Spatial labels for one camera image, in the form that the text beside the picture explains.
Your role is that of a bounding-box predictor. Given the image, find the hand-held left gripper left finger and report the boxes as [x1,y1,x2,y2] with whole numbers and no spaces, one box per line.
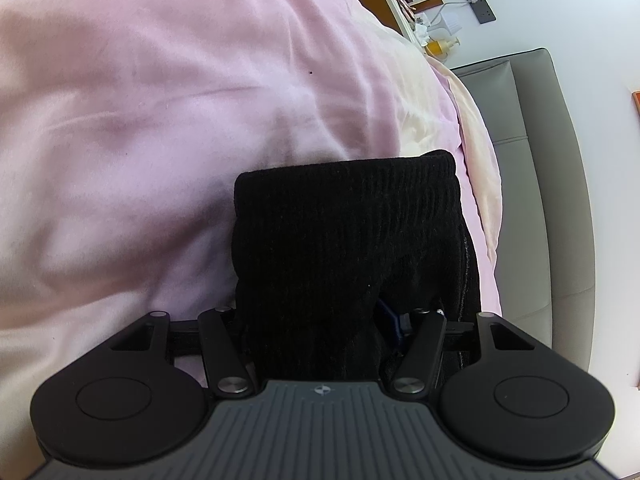
[107,305,259,399]

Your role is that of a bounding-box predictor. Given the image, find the pink blanket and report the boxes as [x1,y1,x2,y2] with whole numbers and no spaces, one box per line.
[0,0,503,463]

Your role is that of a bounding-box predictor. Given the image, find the yellow pump bottle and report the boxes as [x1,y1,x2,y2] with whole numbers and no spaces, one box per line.
[424,36,461,59]

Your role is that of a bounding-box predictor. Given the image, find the black knit pants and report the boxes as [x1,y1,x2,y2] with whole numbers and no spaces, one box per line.
[231,149,484,384]

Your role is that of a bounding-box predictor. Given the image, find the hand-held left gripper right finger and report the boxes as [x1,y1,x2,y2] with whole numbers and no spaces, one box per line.
[377,299,544,399]

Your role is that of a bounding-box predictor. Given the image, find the black wall socket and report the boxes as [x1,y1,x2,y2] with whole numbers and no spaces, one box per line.
[465,0,498,25]

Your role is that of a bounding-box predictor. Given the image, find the white charger with cable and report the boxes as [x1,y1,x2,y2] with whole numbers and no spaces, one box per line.
[426,2,473,34]

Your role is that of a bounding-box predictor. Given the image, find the grey padded headboard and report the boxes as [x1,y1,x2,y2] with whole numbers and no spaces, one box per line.
[449,47,599,377]

